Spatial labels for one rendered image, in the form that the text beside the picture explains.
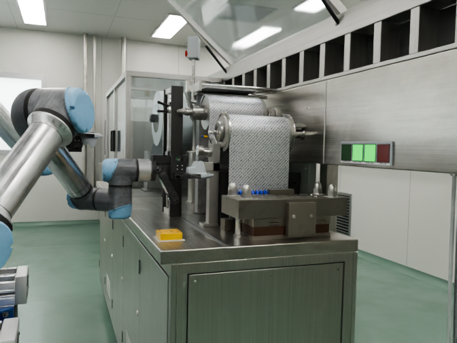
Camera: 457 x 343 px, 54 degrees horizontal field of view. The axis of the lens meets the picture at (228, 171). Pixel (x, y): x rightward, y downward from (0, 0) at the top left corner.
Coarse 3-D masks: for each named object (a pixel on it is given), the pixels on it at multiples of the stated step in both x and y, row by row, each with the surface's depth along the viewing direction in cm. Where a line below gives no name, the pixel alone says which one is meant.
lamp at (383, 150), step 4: (380, 148) 131; (384, 148) 129; (388, 148) 128; (380, 152) 131; (384, 152) 129; (388, 152) 128; (380, 156) 131; (384, 156) 129; (388, 156) 128; (380, 160) 131; (384, 160) 129; (388, 160) 128
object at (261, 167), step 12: (240, 144) 159; (252, 144) 161; (240, 156) 159; (252, 156) 161; (264, 156) 162; (276, 156) 164; (288, 156) 166; (240, 168) 160; (252, 168) 161; (264, 168) 163; (276, 168) 164; (288, 168) 166; (228, 180) 159; (240, 180) 160; (252, 180) 161; (264, 180) 163; (276, 180) 165
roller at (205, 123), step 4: (204, 100) 188; (204, 104) 188; (208, 104) 183; (264, 104) 189; (208, 108) 183; (264, 108) 188; (208, 112) 183; (264, 112) 188; (208, 116) 182; (204, 120) 188; (208, 120) 182; (204, 124) 188; (208, 124) 182; (204, 128) 188; (208, 128) 185
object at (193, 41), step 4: (188, 36) 210; (192, 36) 210; (196, 36) 210; (188, 40) 210; (192, 40) 210; (196, 40) 210; (200, 40) 216; (188, 44) 210; (192, 44) 210; (196, 44) 210; (188, 48) 211; (192, 48) 210; (196, 48) 210; (188, 52) 211; (192, 52) 210; (196, 52) 210; (188, 56) 211; (192, 56) 211; (196, 56) 210; (196, 60) 217
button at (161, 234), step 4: (156, 232) 143; (160, 232) 139; (164, 232) 139; (168, 232) 140; (172, 232) 140; (176, 232) 140; (180, 232) 140; (156, 236) 143; (160, 236) 138; (164, 236) 138; (168, 236) 138; (172, 236) 139; (176, 236) 139; (180, 236) 140
